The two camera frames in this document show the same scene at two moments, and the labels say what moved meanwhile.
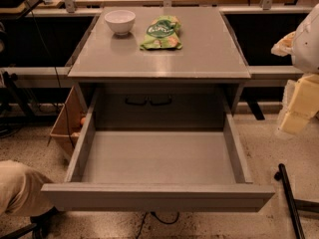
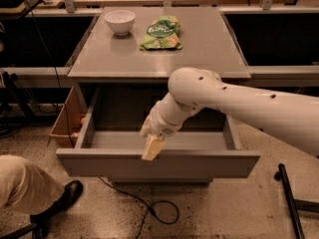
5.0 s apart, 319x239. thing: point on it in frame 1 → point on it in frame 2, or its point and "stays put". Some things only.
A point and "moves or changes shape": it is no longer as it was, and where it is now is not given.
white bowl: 120,21 stays put
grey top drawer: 158,170 moves or changes shape
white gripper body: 307,49 → 161,123
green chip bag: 162,33 stays put
